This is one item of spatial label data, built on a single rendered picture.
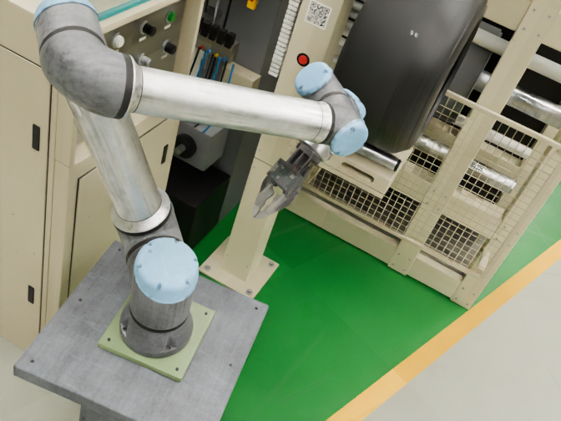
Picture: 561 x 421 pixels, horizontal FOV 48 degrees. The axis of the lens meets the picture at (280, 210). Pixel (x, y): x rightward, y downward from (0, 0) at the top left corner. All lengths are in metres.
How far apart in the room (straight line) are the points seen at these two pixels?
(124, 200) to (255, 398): 1.14
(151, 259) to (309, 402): 1.15
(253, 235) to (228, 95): 1.40
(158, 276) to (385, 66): 0.85
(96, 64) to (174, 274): 0.57
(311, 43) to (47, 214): 0.96
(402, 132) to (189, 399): 0.95
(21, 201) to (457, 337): 1.94
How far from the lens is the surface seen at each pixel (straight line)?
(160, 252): 1.53
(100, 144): 1.38
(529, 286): 3.52
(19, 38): 1.64
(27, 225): 1.96
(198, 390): 1.67
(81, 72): 1.13
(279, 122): 1.28
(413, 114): 1.87
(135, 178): 1.47
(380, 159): 2.08
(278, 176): 1.52
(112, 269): 1.88
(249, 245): 2.61
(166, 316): 1.56
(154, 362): 1.67
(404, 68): 1.82
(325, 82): 1.44
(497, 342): 3.11
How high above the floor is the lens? 1.98
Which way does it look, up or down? 39 degrees down
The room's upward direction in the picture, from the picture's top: 20 degrees clockwise
